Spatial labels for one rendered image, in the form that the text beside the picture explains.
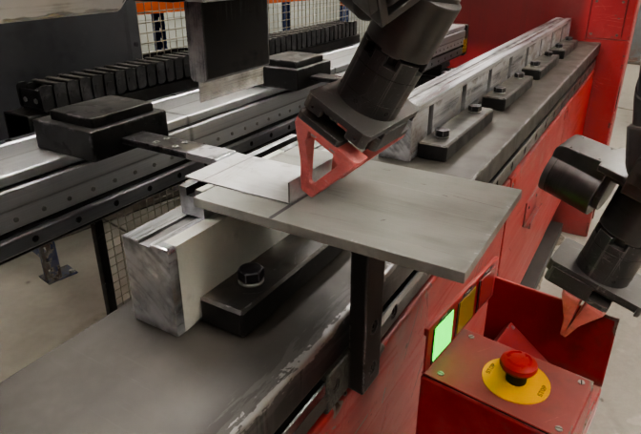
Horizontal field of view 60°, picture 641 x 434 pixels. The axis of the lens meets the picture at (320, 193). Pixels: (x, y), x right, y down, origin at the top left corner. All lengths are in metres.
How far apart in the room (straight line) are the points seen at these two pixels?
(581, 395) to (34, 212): 0.65
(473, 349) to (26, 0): 0.57
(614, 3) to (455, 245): 2.21
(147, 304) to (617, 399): 1.60
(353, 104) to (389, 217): 0.10
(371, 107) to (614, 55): 2.21
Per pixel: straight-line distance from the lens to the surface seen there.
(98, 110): 0.74
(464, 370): 0.68
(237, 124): 0.96
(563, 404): 0.67
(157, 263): 0.53
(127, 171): 0.81
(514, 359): 0.66
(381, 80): 0.45
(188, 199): 0.57
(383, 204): 0.51
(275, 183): 0.55
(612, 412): 1.91
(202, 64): 0.54
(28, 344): 2.18
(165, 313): 0.56
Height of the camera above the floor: 1.21
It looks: 23 degrees down
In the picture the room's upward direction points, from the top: straight up
